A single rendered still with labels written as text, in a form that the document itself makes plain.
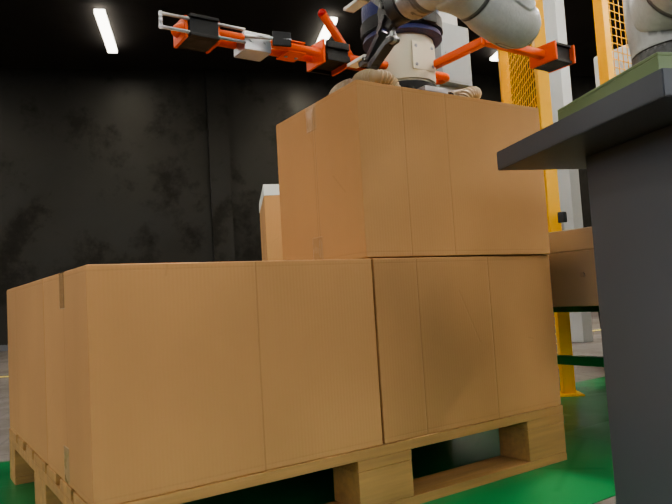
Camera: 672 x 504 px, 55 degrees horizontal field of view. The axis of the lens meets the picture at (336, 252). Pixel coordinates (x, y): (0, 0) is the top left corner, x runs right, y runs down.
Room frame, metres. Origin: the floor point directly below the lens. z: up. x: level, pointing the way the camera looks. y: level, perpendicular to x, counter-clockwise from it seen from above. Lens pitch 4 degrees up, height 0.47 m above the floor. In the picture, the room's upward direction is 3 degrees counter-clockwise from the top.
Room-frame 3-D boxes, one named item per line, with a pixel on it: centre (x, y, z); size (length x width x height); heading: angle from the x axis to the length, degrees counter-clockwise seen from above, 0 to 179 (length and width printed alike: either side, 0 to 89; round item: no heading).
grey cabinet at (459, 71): (3.12, -0.64, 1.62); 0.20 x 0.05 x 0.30; 124
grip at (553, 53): (1.69, -0.61, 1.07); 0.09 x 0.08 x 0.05; 34
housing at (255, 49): (1.48, 0.17, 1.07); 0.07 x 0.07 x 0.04; 34
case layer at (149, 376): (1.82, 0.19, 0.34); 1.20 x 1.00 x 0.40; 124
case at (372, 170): (1.73, -0.21, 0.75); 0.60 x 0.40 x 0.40; 122
